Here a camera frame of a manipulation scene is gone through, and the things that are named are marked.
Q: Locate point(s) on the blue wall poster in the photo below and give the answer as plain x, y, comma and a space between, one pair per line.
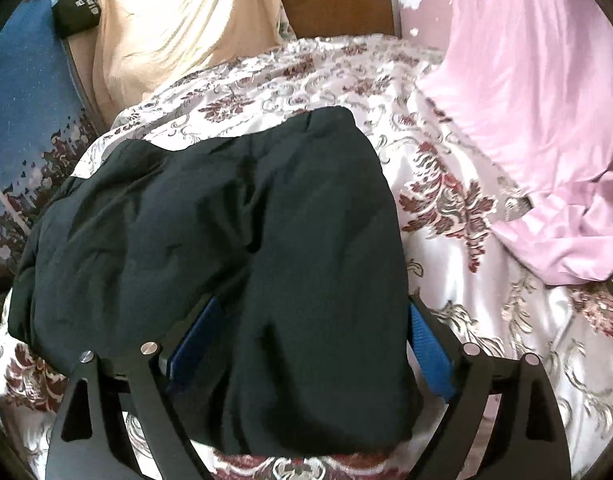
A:
26, 110

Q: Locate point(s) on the beige cloth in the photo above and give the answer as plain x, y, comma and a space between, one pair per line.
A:
186, 25

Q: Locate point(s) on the black bag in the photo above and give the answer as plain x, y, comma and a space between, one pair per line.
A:
76, 12

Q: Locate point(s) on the pink cloth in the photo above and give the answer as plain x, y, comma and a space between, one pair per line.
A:
526, 110

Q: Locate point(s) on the brown wooden headboard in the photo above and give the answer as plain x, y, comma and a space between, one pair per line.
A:
336, 7

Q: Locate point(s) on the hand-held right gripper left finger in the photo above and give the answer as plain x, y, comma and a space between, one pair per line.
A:
196, 345

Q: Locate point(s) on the black padded jacket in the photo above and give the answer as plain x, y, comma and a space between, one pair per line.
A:
226, 220

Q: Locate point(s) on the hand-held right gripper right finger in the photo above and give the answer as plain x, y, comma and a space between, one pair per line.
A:
436, 360

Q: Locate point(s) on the floral satin bedspread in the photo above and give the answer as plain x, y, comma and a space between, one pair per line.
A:
466, 310

